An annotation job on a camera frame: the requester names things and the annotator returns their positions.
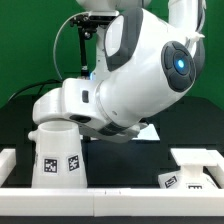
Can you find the white left rail block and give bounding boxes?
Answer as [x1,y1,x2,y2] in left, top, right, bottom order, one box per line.
[0,149,16,187]

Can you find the black cable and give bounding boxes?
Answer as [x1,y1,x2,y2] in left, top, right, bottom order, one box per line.
[7,78,64,102]

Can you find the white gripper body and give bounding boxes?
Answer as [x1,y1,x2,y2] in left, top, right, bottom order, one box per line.
[32,78,100,126]

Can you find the white light bulb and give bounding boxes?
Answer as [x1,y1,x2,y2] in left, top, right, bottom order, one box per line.
[28,131,37,141]

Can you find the white marker sheet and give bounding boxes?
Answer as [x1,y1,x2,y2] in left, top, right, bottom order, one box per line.
[135,124,160,141]

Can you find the white lamp shade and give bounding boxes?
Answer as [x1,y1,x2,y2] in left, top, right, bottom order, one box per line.
[32,120,87,189]

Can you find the white lamp base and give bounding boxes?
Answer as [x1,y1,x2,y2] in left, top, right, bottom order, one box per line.
[158,148,218,190]

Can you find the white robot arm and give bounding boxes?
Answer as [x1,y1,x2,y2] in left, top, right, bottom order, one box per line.
[33,0,206,143]

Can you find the white front rail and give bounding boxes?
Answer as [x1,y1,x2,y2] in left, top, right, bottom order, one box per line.
[0,188,224,217]

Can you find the grey cable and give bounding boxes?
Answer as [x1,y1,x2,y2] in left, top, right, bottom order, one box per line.
[52,12,88,81]

